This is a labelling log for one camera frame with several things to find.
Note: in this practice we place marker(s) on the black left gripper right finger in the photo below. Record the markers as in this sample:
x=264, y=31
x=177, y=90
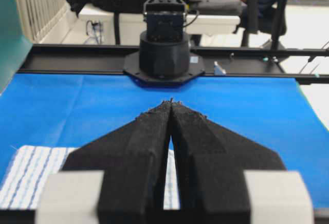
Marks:
x=210, y=161

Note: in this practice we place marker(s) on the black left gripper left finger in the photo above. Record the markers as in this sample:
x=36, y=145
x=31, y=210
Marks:
x=134, y=161

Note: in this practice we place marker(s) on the white blue striped towel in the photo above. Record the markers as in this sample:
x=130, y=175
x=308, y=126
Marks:
x=27, y=173

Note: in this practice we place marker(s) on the blue table cloth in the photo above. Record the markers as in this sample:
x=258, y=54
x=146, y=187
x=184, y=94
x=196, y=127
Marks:
x=72, y=110

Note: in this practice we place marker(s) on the black office chair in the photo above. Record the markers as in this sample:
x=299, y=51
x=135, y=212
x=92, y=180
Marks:
x=273, y=22

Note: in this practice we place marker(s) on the white desk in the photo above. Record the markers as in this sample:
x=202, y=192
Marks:
x=132, y=25

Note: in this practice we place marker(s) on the green side board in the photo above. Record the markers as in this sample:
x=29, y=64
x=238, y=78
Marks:
x=14, y=45

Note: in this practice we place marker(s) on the white radiator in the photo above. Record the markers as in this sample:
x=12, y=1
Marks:
x=39, y=17

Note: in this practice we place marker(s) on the black aluminium rail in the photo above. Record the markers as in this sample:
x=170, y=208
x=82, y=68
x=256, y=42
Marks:
x=206, y=62

